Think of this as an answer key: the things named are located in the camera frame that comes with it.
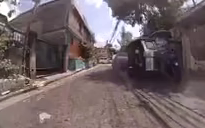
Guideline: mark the distant vehicle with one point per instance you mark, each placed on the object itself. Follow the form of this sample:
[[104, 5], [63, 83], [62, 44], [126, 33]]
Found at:
[[105, 60]]

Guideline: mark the grey car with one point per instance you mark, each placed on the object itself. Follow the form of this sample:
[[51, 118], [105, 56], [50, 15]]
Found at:
[[120, 61]]

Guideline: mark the grey paved road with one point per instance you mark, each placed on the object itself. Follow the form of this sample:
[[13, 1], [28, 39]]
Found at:
[[96, 100]]

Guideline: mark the dark covered tricycle vehicle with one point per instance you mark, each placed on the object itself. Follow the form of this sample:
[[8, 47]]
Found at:
[[150, 53]]

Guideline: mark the grey concrete sidewalk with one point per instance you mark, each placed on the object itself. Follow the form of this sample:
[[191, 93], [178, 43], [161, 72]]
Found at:
[[53, 77]]

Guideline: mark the two-storey grey building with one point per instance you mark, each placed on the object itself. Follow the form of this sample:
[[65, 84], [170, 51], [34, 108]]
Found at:
[[53, 33]]

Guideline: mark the overhanging dark tree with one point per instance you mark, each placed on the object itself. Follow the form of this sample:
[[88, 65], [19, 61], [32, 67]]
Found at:
[[140, 10]]

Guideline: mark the dark gate pillar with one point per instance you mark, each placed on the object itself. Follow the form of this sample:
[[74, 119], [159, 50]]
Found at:
[[32, 53]]

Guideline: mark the green low wall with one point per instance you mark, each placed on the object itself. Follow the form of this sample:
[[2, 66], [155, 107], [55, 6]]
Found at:
[[76, 64]]

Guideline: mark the low wall with plants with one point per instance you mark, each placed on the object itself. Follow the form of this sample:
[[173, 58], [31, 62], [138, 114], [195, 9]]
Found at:
[[5, 83]]

